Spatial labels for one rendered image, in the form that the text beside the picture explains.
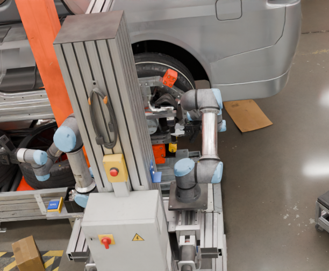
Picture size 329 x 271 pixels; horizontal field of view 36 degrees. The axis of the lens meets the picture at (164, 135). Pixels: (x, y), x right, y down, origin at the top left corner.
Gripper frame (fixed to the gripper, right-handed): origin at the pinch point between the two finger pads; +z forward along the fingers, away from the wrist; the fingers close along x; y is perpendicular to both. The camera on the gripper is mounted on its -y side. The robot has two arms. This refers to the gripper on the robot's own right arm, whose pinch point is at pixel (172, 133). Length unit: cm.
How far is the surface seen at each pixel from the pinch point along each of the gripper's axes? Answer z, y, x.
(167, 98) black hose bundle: 1.0, 21.0, -10.6
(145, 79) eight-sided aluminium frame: 15.2, 28.0, -24.7
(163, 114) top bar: 4.1, 14.3, -1.5
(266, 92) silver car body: -67, -4, -42
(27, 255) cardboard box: 111, -65, 42
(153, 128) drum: 13.3, 0.3, -6.0
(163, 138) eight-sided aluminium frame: 10.0, -21.0, -21.7
